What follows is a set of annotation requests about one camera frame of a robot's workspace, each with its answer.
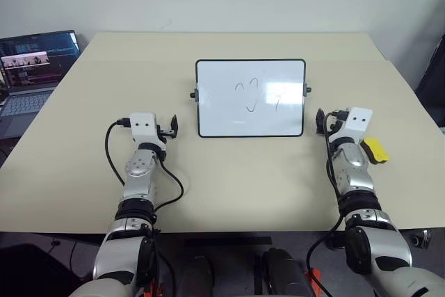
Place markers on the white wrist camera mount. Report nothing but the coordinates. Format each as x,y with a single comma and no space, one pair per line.
142,126
358,120

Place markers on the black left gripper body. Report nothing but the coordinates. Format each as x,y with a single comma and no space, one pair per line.
160,134

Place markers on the black-framed small whiteboard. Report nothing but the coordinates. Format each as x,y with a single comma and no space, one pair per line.
222,102

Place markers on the orange tape piece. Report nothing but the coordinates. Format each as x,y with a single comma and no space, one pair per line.
314,276

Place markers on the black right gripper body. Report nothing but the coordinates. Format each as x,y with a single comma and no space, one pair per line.
336,126

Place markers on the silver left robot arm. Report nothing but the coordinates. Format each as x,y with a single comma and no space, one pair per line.
137,168

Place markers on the grey open laptop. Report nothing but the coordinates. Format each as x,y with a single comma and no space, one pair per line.
31,102

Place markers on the yellow and black eraser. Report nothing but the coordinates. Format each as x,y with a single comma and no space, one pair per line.
377,149

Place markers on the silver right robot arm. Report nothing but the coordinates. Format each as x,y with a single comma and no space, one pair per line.
354,163

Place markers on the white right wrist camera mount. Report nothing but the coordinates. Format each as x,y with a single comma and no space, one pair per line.
358,120

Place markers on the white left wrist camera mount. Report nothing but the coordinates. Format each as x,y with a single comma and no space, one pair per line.
142,126

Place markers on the black caster wheel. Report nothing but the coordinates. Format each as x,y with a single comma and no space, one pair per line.
421,238

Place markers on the dark rounded shape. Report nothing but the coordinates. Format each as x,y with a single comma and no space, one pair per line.
283,271

